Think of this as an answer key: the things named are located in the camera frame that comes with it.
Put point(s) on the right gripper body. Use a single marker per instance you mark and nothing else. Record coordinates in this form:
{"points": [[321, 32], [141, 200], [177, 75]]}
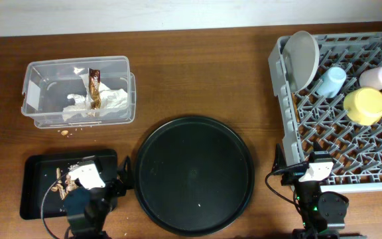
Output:
{"points": [[292, 176]]}

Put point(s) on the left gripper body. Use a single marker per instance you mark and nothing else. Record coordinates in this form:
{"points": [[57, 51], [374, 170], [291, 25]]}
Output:
{"points": [[111, 190]]}

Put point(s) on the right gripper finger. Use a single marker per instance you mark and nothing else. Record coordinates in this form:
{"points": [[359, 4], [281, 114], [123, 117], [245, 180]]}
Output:
{"points": [[279, 160], [317, 148]]}

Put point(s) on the food leftovers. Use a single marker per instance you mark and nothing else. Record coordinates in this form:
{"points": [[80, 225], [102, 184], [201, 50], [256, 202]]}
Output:
{"points": [[64, 188]]}

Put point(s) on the wooden chopstick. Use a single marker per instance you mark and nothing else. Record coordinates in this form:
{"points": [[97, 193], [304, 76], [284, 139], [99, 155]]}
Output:
{"points": [[295, 105]]}

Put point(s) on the yellow bowl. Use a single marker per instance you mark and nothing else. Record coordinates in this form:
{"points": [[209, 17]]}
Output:
{"points": [[364, 106]]}

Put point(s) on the blue cup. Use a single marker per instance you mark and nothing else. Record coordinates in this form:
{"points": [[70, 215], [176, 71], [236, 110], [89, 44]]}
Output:
{"points": [[332, 81]]}

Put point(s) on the white napkin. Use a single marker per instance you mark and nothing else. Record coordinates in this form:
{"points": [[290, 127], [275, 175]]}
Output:
{"points": [[106, 98], [75, 106]]}

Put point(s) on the pink cup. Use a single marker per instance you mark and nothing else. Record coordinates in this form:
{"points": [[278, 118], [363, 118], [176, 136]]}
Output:
{"points": [[371, 78]]}

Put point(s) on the grey plate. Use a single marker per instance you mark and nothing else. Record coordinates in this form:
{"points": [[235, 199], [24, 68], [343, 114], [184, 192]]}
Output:
{"points": [[301, 56]]}

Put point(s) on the brown snack wrapper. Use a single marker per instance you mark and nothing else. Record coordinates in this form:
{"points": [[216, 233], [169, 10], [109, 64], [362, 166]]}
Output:
{"points": [[93, 86]]}

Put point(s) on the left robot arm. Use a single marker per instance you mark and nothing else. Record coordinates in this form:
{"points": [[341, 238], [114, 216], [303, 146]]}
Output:
{"points": [[88, 206]]}

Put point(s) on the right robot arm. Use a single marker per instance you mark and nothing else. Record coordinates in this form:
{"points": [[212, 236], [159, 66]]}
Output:
{"points": [[322, 213]]}

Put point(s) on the grey dishwasher rack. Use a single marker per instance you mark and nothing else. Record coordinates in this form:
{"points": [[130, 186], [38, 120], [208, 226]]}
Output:
{"points": [[356, 149]]}

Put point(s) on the clear plastic waste bin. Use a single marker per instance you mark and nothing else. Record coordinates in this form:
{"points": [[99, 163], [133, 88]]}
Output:
{"points": [[47, 84]]}

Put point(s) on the black rectangular tray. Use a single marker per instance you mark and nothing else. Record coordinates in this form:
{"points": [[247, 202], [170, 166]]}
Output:
{"points": [[40, 173]]}

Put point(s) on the round black serving tray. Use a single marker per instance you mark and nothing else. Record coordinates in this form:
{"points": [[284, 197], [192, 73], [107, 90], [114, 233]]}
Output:
{"points": [[194, 176]]}

